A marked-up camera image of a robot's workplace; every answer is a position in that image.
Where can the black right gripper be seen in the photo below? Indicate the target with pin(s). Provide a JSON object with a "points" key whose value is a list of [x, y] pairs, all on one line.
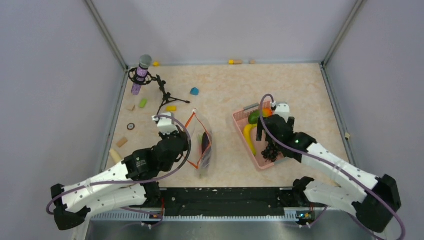
{"points": [[260, 130]]}

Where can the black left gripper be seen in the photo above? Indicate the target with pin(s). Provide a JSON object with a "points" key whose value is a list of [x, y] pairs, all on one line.
{"points": [[181, 132]]}

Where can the toy mango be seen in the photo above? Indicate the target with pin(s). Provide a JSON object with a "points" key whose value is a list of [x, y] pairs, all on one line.
{"points": [[253, 118]]}

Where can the toy banana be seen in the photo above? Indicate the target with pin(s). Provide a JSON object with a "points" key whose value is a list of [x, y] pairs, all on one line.
{"points": [[247, 136]]}

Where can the pink plastic basket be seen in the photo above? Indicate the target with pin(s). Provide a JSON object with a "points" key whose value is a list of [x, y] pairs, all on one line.
{"points": [[240, 120]]}

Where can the clear orange zip bag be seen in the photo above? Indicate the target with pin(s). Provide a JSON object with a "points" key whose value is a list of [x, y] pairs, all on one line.
{"points": [[198, 124]]}

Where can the toy purple eggplant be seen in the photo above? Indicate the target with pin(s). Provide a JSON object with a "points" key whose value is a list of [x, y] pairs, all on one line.
{"points": [[206, 150]]}

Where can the toy black grapes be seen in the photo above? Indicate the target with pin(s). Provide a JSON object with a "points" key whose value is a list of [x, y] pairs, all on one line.
{"points": [[271, 152]]}

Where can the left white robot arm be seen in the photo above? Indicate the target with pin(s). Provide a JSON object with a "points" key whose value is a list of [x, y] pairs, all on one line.
{"points": [[131, 182]]}

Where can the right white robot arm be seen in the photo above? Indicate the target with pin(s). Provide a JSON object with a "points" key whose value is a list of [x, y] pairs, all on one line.
{"points": [[371, 199]]}

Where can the cream wooden cylinder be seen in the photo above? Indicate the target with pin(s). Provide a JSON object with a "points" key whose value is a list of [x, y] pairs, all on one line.
{"points": [[115, 156]]}

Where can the tan wooden block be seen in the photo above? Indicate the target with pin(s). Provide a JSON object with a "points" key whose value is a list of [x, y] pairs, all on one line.
{"points": [[121, 142]]}

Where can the small tan wooden cube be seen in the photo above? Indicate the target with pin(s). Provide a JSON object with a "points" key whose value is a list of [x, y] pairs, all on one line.
{"points": [[131, 107]]}

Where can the green block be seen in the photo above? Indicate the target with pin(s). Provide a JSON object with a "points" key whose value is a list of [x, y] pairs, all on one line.
{"points": [[143, 102]]}

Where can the black microphone tripod stand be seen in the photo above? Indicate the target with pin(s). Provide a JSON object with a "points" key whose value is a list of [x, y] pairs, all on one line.
{"points": [[147, 79]]}

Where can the blue block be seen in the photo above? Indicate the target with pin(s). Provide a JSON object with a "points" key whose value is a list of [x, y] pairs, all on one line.
{"points": [[194, 91]]}

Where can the purple microphone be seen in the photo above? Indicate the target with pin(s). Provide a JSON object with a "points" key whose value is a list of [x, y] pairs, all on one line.
{"points": [[140, 73]]}

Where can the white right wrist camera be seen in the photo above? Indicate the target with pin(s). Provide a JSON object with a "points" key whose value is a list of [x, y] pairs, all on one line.
{"points": [[281, 109]]}

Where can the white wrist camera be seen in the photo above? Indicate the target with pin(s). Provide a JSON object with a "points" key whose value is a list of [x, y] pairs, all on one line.
{"points": [[165, 125], [281, 109]]}

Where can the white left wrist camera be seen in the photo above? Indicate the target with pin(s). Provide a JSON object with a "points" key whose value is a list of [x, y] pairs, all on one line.
{"points": [[165, 125]]}

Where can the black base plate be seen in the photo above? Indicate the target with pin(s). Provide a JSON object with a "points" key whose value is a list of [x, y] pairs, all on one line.
{"points": [[225, 202]]}

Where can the yellow tan cylinder at wall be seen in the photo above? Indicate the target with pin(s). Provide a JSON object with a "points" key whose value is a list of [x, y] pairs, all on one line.
{"points": [[235, 62]]}

